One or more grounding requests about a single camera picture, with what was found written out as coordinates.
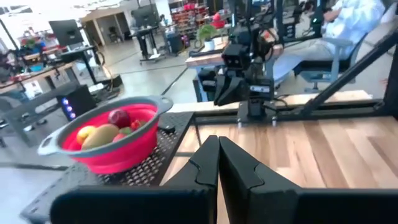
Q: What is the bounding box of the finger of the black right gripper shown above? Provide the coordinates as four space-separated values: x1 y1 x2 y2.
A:
213 75 234 106
231 77 250 103

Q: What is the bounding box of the black computer tower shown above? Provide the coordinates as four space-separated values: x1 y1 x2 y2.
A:
55 84 97 122

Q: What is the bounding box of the black standing desk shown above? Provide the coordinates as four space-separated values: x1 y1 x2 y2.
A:
58 45 124 94

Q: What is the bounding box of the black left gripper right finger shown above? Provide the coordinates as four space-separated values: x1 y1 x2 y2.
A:
219 136 300 224

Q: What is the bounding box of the black perforated metal shelf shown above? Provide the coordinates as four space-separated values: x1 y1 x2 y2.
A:
20 111 195 224

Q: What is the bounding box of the person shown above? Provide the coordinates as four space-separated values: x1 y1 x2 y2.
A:
273 0 388 85

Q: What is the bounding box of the red collapsible colander bowl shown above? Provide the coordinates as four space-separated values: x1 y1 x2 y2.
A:
37 95 174 175

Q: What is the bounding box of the dark red pomegranate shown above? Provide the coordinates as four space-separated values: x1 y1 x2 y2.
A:
108 108 132 129

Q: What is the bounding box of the grey office chair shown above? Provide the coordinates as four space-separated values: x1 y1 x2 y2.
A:
294 30 369 93

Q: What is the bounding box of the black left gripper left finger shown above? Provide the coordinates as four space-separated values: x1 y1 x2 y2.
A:
160 135 221 224

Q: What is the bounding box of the yellow toy lemon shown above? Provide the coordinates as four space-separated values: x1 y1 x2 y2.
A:
76 125 97 146

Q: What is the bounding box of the grey metal table frame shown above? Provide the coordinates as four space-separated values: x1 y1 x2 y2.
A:
0 81 80 149

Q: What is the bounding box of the dark waste bin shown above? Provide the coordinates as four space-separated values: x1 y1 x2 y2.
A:
166 32 186 54

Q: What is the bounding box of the small potted green plant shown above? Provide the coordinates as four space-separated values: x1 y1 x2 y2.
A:
197 24 218 52

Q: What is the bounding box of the shelf with red boxes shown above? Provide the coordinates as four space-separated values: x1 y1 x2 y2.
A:
169 0 209 34

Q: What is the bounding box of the black rolling stand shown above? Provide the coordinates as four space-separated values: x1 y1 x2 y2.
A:
133 26 165 63

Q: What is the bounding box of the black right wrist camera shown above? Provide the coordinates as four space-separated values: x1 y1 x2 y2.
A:
222 43 249 71

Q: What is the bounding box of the green-yellow mango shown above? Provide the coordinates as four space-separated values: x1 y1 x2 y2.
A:
81 123 121 151

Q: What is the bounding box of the black computer monitor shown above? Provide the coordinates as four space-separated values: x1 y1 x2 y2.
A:
49 19 85 47
130 4 162 29

